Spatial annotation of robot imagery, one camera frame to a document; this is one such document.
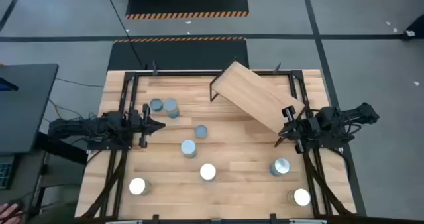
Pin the dark grey desk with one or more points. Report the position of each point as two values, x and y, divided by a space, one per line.
26 111

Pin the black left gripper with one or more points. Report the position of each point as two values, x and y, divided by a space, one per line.
137 126

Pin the blue tomatoes tin can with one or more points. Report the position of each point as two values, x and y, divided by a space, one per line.
208 172
188 148

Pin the short green tin can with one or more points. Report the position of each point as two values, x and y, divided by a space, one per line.
156 104

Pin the black metal table frame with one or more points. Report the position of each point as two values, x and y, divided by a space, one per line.
185 73

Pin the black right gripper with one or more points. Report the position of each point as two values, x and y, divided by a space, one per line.
306 129

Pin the black table clamp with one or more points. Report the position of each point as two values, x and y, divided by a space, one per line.
273 218
155 218

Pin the person's hand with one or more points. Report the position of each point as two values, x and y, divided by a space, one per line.
8 214

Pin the teal grid crate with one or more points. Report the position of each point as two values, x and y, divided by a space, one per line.
5 175

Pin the black hazard-striped floor mat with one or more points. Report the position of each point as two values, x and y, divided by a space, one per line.
185 2
179 55

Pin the small orange food box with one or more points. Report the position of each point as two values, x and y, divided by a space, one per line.
201 131

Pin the black and blue device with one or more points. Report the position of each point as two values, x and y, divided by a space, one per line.
7 85

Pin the beige label tin can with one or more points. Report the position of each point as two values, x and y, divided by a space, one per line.
138 186
300 197

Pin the wooden shelf with black legs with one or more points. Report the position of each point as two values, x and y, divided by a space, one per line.
255 94

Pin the black floor stand base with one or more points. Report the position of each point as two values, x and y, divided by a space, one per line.
416 26

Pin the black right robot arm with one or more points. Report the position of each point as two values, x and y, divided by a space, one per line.
357 113

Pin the blue cherries tin can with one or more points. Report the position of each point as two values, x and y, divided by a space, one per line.
280 167
171 107

